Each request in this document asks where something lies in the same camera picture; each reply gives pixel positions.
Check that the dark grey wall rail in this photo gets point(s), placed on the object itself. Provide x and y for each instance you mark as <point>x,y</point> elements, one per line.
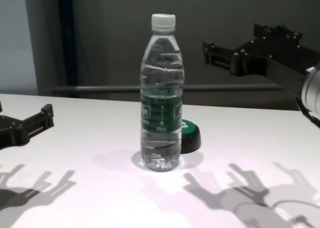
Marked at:
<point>225,89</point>

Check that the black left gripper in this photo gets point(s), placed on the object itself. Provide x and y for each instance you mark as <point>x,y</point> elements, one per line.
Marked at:
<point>8,134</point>

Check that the green YES push button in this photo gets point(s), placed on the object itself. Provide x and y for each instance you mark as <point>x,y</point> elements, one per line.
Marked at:
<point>191,135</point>

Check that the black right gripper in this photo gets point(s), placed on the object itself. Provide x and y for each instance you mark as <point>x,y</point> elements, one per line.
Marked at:
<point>265,60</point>

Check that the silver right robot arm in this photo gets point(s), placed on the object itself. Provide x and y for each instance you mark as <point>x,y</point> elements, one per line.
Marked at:
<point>311,88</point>

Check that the clear water bottle green label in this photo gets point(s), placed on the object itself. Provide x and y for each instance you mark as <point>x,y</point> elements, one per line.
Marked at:
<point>161,93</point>

